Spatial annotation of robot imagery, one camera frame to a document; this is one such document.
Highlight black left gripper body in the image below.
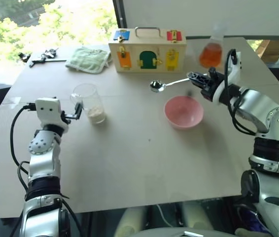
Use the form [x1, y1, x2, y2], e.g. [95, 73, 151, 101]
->
[60, 110, 74, 125]

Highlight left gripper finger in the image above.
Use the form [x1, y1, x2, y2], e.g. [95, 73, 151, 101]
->
[73, 101, 84, 121]

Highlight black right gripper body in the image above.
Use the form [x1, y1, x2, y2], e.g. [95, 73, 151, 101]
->
[200, 67, 226, 102]

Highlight clear glass mug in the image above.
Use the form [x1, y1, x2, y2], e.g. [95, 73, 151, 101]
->
[70, 83, 107, 125]

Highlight shiny metal spoon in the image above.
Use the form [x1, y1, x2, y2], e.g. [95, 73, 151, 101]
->
[149, 77, 192, 93]

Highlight pale oatmeal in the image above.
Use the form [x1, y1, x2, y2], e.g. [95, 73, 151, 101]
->
[86, 105, 105, 123]

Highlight pink bowl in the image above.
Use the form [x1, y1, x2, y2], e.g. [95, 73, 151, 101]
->
[163, 95, 204, 131]

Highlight glass flask with orange liquid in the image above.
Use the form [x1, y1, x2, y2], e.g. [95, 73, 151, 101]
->
[198, 22, 224, 69]

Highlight green folded cloth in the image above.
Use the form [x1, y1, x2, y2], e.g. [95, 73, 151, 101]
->
[64, 46, 113, 75]

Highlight wooden lock box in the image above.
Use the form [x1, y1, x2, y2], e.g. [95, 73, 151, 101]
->
[107, 26, 188, 74]

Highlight small black object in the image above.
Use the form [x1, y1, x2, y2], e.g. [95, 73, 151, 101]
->
[18, 52, 31, 63]

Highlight beige rounded shape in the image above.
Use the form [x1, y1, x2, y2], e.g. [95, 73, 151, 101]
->
[180, 200, 214, 228]
[115, 205, 153, 236]

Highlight purple dark cloth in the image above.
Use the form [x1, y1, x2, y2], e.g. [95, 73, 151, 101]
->
[236, 205, 273, 236]

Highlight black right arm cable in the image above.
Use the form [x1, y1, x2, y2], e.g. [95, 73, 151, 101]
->
[223, 48, 257, 136]

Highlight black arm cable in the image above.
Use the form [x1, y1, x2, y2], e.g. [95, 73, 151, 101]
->
[223, 48, 257, 136]
[9, 103, 38, 196]

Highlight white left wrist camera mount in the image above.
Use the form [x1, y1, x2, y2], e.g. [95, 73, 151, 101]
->
[35, 97, 69, 133]

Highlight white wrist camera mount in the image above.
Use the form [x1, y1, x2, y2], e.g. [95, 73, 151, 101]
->
[35, 97, 69, 133]
[212, 50, 244, 106]

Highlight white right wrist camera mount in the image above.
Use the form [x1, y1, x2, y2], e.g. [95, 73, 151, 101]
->
[212, 50, 244, 106]

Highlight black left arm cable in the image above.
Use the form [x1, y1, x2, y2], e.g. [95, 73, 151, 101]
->
[9, 103, 38, 196]

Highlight dark window frame post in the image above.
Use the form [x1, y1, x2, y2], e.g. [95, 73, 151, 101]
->
[111, 0, 128, 34]

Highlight thin white cable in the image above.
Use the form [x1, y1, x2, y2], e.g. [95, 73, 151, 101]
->
[157, 204, 180, 228]

